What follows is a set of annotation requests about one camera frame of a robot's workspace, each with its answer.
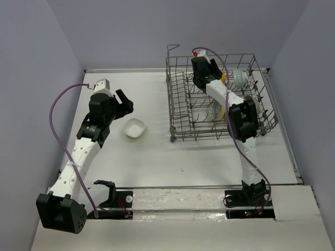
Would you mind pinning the orange yellow bowl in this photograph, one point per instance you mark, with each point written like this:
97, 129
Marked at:
224, 78

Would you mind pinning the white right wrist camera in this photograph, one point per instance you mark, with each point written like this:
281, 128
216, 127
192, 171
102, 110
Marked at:
202, 54

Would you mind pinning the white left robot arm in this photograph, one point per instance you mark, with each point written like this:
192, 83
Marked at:
68, 202

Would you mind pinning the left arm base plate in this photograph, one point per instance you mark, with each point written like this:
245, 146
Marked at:
119, 209

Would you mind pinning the brown patterned bowl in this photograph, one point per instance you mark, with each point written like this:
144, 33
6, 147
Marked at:
255, 100

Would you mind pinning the teal green bowl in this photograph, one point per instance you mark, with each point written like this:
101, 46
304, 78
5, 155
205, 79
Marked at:
240, 78

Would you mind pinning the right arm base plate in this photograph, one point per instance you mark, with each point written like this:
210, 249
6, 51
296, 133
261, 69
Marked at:
237, 207

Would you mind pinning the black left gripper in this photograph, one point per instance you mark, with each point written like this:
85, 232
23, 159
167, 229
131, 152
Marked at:
125, 107

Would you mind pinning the blue yellow patterned bowl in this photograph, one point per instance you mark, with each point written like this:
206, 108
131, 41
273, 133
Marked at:
217, 112

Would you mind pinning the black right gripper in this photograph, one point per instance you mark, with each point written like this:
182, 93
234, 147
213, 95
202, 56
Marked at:
213, 65

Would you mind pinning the white square bowl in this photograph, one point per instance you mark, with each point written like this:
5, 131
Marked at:
134, 128

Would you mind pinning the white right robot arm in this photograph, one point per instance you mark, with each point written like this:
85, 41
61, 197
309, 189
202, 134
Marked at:
243, 124

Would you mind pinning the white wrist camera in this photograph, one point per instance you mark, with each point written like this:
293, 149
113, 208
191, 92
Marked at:
101, 87
202, 54

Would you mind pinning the grey wire dish rack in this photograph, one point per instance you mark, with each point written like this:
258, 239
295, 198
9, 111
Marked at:
189, 105

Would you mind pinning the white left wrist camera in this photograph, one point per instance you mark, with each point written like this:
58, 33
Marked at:
101, 87

